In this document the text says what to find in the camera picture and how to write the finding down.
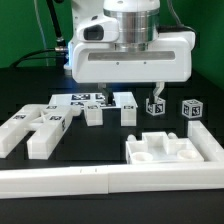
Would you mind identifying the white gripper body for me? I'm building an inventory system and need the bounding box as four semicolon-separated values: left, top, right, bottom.
72;31;196;83

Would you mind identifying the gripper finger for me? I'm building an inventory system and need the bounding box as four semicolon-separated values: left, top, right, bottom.
149;82;165;105
99;83;113;104

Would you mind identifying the white chair seat plate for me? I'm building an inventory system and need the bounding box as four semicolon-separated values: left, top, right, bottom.
125;132;204;165

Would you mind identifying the white tag sheet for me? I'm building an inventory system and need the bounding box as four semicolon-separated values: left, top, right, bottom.
49;92;137;109

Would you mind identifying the white tagged cube near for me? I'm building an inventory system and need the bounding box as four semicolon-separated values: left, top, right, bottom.
146;98;166;116

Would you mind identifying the white tagged cube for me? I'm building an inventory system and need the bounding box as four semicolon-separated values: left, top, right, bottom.
146;98;166;116
182;99;203;119

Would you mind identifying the white tagged cube far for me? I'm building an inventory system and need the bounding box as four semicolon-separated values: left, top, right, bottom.
182;99;203;119

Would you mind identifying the grey braided cable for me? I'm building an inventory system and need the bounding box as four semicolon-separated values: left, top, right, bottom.
166;0;198;38

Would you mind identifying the black cable on base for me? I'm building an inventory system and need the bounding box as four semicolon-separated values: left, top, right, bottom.
9;0;69;69

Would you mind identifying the white chair back frame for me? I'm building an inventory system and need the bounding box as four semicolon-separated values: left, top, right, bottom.
0;104;81;160

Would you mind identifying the white U-shaped fence rail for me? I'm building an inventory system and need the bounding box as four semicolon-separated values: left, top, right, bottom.
0;121;224;199

